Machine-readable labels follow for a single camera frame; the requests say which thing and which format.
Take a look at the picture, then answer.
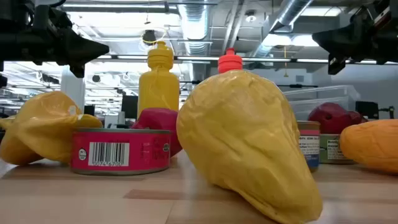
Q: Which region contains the yellow squeeze bottle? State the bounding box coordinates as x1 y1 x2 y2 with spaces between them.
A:
137 40 180 121

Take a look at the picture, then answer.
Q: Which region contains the smooth silver air duct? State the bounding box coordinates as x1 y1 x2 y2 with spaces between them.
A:
251 0 313 58

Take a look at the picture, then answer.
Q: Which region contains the white building pillar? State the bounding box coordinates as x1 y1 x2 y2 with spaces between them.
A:
60 63 86 113

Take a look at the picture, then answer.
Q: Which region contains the large dark red toy fruit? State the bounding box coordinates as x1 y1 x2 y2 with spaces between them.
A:
348 110 368 125

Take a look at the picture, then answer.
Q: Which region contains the long horizontal light bar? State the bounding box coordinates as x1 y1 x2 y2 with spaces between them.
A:
93 54 398 65

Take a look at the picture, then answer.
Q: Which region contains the orange-red squeeze bottle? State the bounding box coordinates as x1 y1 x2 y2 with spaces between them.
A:
217 47 244 75

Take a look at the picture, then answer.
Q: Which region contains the ribbed silver air duct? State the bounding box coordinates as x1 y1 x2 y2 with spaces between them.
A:
177 0 212 57

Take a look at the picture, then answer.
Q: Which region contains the green label tin can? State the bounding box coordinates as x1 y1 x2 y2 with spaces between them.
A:
319 133 357 165

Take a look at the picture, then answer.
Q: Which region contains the orange toy fruit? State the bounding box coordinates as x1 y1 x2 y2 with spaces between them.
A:
339 119 398 174

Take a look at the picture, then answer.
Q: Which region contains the black ceiling device yellow cable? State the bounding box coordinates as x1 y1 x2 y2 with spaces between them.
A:
141 29 158 46

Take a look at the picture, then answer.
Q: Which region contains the yellow toy pear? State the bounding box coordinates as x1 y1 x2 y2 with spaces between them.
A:
176 70 323 224

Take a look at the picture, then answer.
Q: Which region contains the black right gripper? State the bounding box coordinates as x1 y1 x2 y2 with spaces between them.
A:
312 0 398 75

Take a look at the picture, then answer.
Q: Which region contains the yellow toy starfruit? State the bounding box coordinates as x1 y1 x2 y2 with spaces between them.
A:
0 90 103 166

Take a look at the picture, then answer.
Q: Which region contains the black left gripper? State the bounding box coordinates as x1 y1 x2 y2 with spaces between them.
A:
0 5 110 78

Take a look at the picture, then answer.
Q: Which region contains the black computer monitor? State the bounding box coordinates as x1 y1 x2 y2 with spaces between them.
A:
355 101 379 119
121 95 139 119

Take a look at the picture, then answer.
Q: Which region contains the red round toy fruit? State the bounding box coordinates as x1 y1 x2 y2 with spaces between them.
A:
131 108 183 158

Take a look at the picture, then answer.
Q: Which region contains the clear plastic bottle bin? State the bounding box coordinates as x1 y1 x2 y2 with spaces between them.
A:
282 85 361 121

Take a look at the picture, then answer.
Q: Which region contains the blue red label tin can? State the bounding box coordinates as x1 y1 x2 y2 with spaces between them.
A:
297 120 321 172

